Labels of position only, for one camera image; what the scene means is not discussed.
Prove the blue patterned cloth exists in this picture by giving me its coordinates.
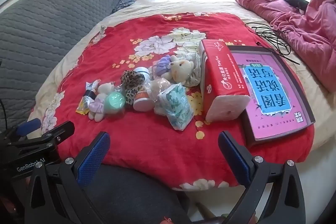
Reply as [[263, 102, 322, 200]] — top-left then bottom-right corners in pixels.
[[113, 0, 137, 13]]

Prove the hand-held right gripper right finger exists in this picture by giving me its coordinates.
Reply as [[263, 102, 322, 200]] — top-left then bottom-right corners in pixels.
[[218, 131, 306, 224]]

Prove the white floral cloth pouch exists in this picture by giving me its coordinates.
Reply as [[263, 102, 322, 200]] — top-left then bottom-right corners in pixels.
[[184, 52, 202, 87]]

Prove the red floral blanket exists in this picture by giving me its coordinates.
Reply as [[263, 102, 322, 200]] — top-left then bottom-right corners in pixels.
[[54, 13, 315, 191]]

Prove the leopard print cloth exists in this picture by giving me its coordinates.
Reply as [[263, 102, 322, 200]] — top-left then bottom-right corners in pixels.
[[121, 70, 146, 106]]

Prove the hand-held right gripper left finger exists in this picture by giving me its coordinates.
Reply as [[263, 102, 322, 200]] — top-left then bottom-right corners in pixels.
[[25, 132, 111, 224]]

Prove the yellow snack packet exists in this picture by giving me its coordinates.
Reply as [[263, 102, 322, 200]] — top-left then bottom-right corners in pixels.
[[76, 79, 101, 115]]

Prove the green ball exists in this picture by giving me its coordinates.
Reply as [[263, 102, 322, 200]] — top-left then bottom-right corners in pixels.
[[104, 91, 126, 111]]

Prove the white bottle with orange label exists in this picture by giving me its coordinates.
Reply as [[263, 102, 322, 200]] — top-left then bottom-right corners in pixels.
[[133, 68, 155, 111]]

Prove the small teddy bear pink dress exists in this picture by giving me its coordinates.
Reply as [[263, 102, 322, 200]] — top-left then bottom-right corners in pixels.
[[88, 82, 116, 122]]

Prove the teddy bear with purple dress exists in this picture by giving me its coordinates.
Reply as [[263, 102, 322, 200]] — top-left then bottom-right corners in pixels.
[[154, 55, 196, 85]]

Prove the dark grey cloth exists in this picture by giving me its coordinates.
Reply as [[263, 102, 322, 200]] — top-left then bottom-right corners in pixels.
[[84, 164, 189, 224]]

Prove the tangled black cable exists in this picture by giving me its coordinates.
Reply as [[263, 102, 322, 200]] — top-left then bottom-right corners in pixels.
[[245, 21, 301, 65]]

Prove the grey quilted headboard cover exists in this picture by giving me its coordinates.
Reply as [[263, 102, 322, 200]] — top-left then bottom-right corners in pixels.
[[0, 0, 124, 132]]

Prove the pink duvet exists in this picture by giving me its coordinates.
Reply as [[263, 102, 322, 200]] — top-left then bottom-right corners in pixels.
[[234, 0, 336, 94]]

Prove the red tissue pack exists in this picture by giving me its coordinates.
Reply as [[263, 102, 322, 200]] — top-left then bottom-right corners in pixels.
[[198, 39, 251, 123]]

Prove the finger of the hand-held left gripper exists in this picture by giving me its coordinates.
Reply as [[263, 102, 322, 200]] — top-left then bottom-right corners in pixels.
[[0, 118, 42, 141], [5, 121, 75, 152]]

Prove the dark framed tray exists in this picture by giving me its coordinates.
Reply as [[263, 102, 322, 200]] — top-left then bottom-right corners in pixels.
[[227, 46, 316, 147]]

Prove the thin black cable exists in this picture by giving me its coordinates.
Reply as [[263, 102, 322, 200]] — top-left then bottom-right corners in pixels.
[[0, 98, 8, 127]]

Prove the peach item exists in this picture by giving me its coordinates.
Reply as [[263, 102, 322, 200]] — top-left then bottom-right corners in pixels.
[[144, 77, 174, 109]]

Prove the black cloth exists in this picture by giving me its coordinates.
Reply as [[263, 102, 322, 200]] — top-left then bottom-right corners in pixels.
[[282, 0, 309, 10]]

